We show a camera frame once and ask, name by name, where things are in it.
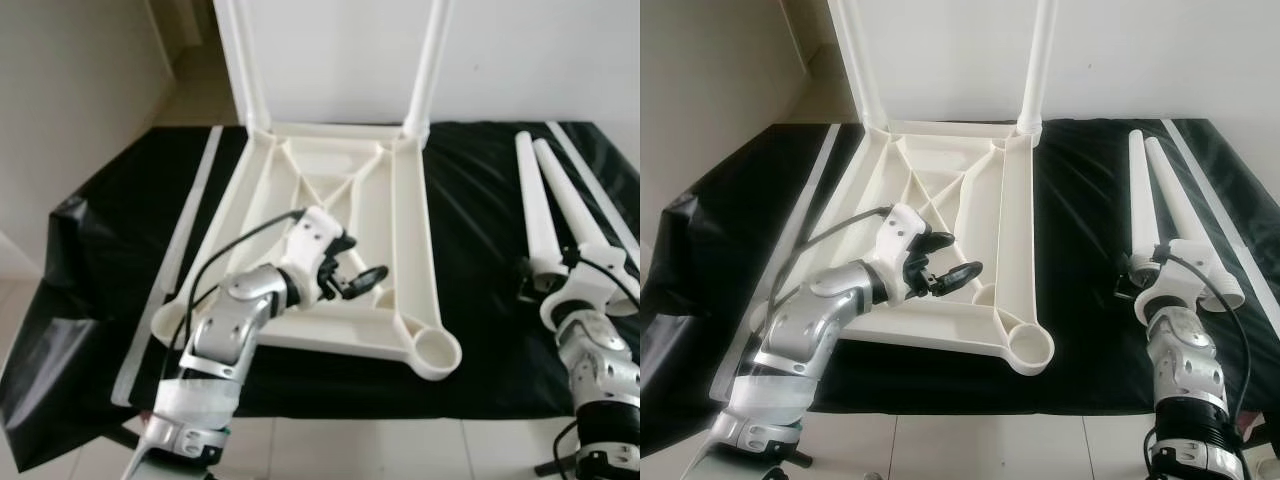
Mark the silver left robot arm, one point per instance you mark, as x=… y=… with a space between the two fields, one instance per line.
x=830 y=310
x=230 y=320

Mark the white plastic table leg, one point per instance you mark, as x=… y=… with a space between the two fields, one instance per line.
x=430 y=60
x=1185 y=210
x=857 y=60
x=1142 y=200
x=242 y=60
x=1040 y=60
x=575 y=210
x=530 y=200

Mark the black metal stand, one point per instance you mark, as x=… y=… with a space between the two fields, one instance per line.
x=558 y=466

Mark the white plastic table top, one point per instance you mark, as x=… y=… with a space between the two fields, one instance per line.
x=1013 y=250
x=410 y=250

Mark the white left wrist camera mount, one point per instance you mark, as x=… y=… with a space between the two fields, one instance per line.
x=905 y=230
x=315 y=235

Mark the black table cloth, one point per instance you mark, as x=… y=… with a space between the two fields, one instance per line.
x=720 y=250
x=100 y=250

